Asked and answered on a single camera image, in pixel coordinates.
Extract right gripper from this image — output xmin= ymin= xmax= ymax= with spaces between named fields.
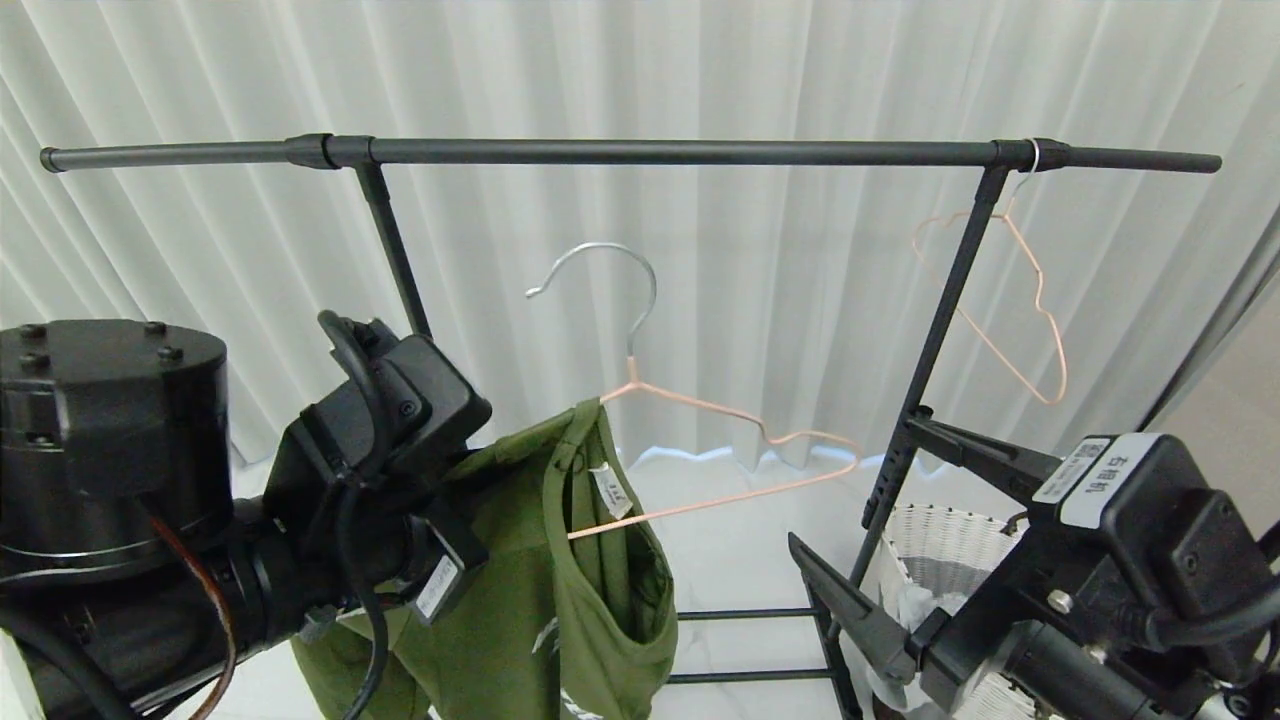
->
xmin=788 ymin=405 xmax=1201 ymax=720

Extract black clothes rack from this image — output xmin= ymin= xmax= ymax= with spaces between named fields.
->
xmin=40 ymin=133 xmax=1223 ymax=720

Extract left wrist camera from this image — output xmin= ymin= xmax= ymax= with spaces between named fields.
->
xmin=262 ymin=315 xmax=493 ymax=546

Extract green printed t-shirt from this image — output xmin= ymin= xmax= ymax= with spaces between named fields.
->
xmin=290 ymin=398 xmax=679 ymax=720

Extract pale grey shorts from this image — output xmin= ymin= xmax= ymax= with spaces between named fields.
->
xmin=862 ymin=570 xmax=956 ymax=713

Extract pink clothes hanger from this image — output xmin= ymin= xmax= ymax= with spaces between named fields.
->
xmin=527 ymin=242 xmax=863 ymax=541
xmin=912 ymin=175 xmax=1069 ymax=406

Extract white curtain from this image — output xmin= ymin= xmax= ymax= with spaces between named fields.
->
xmin=0 ymin=0 xmax=1280 ymax=471

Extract white laundry basket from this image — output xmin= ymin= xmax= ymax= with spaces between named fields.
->
xmin=865 ymin=505 xmax=1061 ymax=720

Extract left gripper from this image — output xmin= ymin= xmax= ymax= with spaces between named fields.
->
xmin=235 ymin=505 xmax=491 ymax=651

